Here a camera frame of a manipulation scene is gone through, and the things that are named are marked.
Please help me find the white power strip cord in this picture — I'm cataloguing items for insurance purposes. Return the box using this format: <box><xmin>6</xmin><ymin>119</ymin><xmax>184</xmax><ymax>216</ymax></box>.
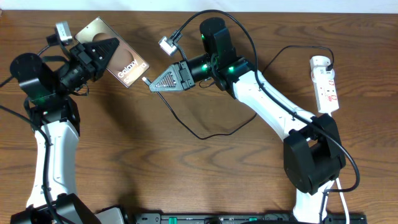
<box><xmin>327</xmin><ymin>112</ymin><xmax>351</xmax><ymax>224</ymax></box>

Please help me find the white USB wall charger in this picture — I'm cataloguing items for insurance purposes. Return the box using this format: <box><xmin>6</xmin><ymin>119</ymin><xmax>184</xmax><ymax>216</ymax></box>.
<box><xmin>310</xmin><ymin>55</ymin><xmax>333</xmax><ymax>72</ymax></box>

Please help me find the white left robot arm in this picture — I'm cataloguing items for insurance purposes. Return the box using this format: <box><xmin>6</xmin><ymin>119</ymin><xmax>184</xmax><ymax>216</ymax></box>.
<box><xmin>10</xmin><ymin>38</ymin><xmax>125</xmax><ymax>223</ymax></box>

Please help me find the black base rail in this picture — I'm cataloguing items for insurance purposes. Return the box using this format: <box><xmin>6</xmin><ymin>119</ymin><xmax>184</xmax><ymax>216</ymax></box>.
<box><xmin>93</xmin><ymin>204</ymin><xmax>368</xmax><ymax>224</ymax></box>

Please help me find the white power strip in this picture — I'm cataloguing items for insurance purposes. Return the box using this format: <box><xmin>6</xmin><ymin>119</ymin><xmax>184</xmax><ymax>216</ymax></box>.
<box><xmin>311</xmin><ymin>67</ymin><xmax>339</xmax><ymax>113</ymax></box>

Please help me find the black USB charging cable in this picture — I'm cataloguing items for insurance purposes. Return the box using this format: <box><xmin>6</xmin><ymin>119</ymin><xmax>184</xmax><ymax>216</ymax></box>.
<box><xmin>142</xmin><ymin>45</ymin><xmax>335</xmax><ymax>141</ymax></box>

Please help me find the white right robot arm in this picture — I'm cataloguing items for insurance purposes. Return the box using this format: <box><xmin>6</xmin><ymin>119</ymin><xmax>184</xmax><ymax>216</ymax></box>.
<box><xmin>148</xmin><ymin>17</ymin><xmax>351</xmax><ymax>223</ymax></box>

